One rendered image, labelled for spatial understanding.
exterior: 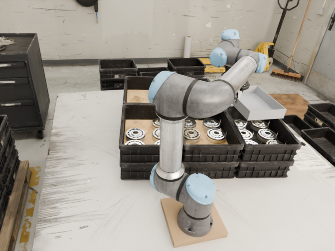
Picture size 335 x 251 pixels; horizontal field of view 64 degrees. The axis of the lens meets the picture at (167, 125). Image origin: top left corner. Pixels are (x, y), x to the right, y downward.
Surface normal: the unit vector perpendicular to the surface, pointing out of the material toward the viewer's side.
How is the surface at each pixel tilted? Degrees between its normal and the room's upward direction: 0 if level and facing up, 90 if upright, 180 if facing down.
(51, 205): 0
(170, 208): 1
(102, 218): 0
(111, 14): 90
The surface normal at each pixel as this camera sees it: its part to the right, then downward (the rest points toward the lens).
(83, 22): 0.25, 0.55
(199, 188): 0.17, -0.78
